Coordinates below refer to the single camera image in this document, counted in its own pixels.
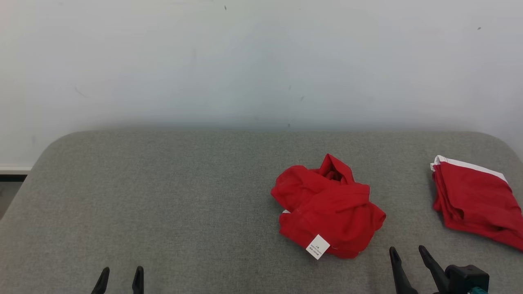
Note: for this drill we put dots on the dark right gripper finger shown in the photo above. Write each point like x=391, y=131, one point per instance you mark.
x=400, y=277
x=435, y=269

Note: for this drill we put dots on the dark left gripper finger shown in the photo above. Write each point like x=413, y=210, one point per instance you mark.
x=138, y=283
x=101, y=283

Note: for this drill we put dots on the red shorts with white band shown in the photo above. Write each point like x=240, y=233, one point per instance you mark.
x=478, y=200

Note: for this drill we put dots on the red jersey with white sleeves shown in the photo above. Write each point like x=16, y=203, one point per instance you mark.
x=327, y=212

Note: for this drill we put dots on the grey fabric sofa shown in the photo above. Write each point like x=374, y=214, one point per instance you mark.
x=163, y=212

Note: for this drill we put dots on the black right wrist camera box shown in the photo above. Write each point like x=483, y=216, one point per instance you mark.
x=466, y=277

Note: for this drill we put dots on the white wall baseboard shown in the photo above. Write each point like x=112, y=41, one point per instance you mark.
x=12, y=167

